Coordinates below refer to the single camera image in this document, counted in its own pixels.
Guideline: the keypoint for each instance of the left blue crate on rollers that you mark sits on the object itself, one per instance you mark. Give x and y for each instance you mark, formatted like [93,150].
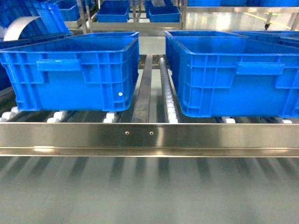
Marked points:
[74,74]

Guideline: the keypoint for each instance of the blue crate on rollers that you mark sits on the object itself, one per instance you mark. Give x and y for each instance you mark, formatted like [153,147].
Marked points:
[235,76]
[74,74]

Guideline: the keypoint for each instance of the right blue crate on rollers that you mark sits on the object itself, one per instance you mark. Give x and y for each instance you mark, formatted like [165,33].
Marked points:
[235,76]

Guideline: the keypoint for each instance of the steel front shelf rail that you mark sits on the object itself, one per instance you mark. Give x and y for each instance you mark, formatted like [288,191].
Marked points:
[149,140]

